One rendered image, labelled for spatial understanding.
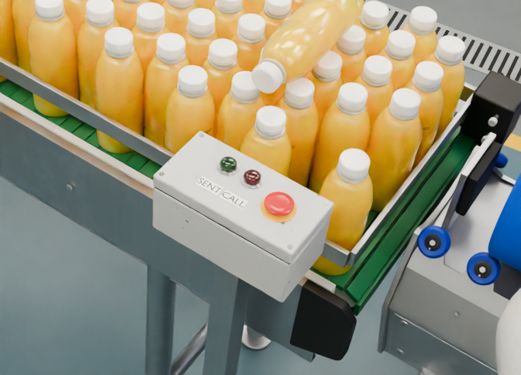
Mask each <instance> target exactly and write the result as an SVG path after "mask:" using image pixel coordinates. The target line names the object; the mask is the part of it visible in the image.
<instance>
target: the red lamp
mask: <svg viewBox="0 0 521 375"><path fill-rule="evenodd" d="M243 180H244V182H245V183H247V184H249V185H256V184H259V183H260V182H261V174H260V172H259V171H257V170H254V169H250V170H247V171H246V172H245V173H244V175H243Z"/></svg>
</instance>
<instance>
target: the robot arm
mask: <svg viewBox="0 0 521 375"><path fill-rule="evenodd" d="M495 353H496V364H497V370H498V375H521V288H520V289H519V290H518V291H517V292H516V293H515V294H514V295H513V296H512V298H511V299H510V301H509V303H508V304H507V305H506V307H505V310H504V312H503V313H502V315H501V317H500V319H499V323H498V325H497V331H496V341H495Z"/></svg>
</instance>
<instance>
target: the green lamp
mask: <svg viewBox="0 0 521 375"><path fill-rule="evenodd" d="M219 166H220V168H221V169H222V170H224V171H225V172H232V171H234V170H235V169H236V168H237V161H236V159H235V158H233V157H223V158H222V159H221V160H220V163H219Z"/></svg>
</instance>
